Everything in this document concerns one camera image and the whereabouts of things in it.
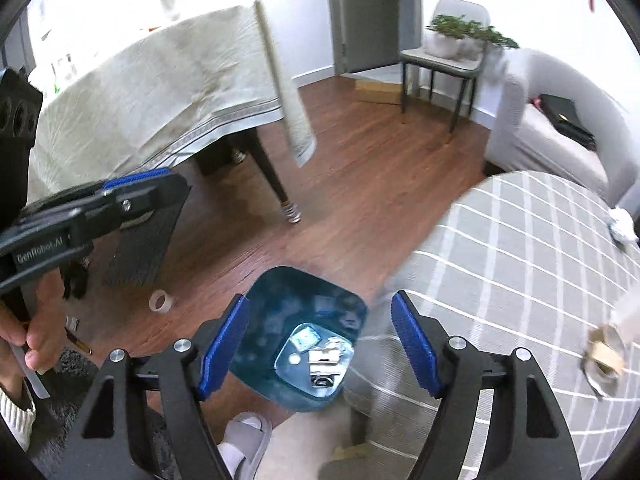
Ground round table grey checked tablecloth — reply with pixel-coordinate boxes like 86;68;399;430
345;170;640;480

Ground teal trash bin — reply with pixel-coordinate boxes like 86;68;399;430
227;266;370;413

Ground potted plant in white pot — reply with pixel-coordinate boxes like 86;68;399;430
425;14;471;58
465;25;521;58

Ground black bag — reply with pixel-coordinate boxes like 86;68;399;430
537;92;598;151

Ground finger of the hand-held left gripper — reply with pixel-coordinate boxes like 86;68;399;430
20;169;192;246

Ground person's grey fuzzy clothing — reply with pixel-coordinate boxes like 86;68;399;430
27;349;171;480

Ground table with beige tablecloth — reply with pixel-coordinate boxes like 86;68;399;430
25;0;318;231

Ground blue tissue pack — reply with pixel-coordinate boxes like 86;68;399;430
290;326;322;352

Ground brown tape roll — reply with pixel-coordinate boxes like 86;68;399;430
582;324;628;401

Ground grey armchair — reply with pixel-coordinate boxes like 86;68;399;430
485;47;640;206

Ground person's left hand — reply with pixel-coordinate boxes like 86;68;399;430
0;265;67;376

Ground grey door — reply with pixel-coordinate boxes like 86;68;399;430
325;0;423;76

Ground grey slipper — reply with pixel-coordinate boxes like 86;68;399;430
220;412;273;480

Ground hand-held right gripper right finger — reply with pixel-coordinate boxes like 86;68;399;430
390;289;584;480

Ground black shoes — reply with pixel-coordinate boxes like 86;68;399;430
62;255;91;301

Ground small crumpled white paper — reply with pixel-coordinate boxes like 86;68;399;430
607;207;638;246

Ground person's left forearm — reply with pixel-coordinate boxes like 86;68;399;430
0;382;37;453

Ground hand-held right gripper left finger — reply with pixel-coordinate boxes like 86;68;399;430
59;293;252;480

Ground dark pen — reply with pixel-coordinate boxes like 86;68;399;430
65;327;93;356

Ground flat cardboard piece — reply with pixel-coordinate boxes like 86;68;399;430
354;79;403;106

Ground grey chair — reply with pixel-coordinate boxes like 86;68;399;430
399;0;492;133

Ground white tape roll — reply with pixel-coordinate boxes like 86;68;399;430
149;290;175;315

